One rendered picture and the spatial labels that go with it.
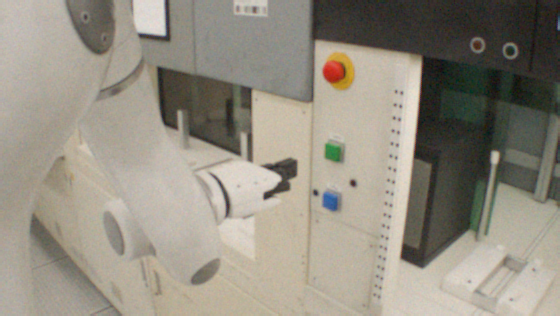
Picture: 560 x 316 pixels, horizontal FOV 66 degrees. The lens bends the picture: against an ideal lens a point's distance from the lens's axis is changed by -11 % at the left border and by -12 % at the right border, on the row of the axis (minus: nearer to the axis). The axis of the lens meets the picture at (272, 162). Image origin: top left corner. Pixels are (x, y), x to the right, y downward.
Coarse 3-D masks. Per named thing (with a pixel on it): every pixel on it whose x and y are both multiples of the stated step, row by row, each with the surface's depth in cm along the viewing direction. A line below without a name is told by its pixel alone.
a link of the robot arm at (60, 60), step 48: (0, 0) 17; (48, 0) 18; (96, 0) 21; (0, 48) 18; (48, 48) 19; (96, 48) 22; (0, 96) 18; (48, 96) 20; (96, 96) 25; (0, 144) 20; (48, 144) 23; (0, 192) 22; (0, 240) 23; (0, 288) 23
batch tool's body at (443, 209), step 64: (320, 0) 81; (384, 0) 72; (448, 0) 64; (320, 64) 86; (384, 64) 76; (448, 64) 118; (512, 64) 60; (320, 128) 90; (384, 128) 79; (448, 128) 112; (320, 192) 95; (384, 192) 83; (448, 192) 108; (512, 192) 148; (320, 256) 100; (384, 256) 86; (448, 256) 114
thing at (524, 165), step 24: (504, 0) 58; (552, 24) 54; (528, 120) 143; (552, 120) 131; (528, 144) 145; (552, 144) 133; (504, 168) 153; (528, 168) 147; (552, 168) 136; (336, 192) 91; (552, 192) 142
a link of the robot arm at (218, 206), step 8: (200, 176) 67; (208, 176) 68; (208, 184) 66; (216, 184) 67; (208, 192) 66; (216, 192) 66; (216, 200) 66; (224, 200) 67; (216, 208) 66; (224, 208) 67; (216, 216) 67; (224, 216) 68
